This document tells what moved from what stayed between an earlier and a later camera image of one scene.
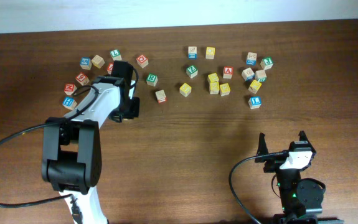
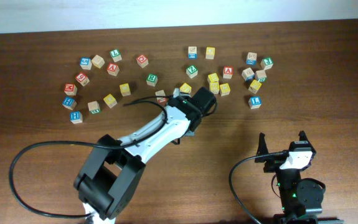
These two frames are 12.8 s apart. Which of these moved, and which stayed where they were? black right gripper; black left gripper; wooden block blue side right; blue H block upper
Moved: black left gripper
Stayed: wooden block blue side right; black right gripper; blue H block upper
